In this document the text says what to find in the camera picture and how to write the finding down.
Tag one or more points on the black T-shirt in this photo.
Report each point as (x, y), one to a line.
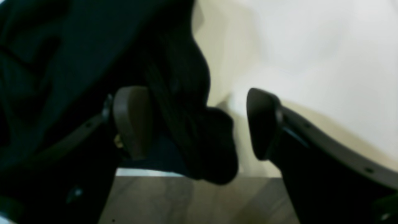
(61, 58)

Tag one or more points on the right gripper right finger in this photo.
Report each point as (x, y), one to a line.
(327, 182)

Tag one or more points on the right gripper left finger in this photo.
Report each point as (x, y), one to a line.
(69, 182)

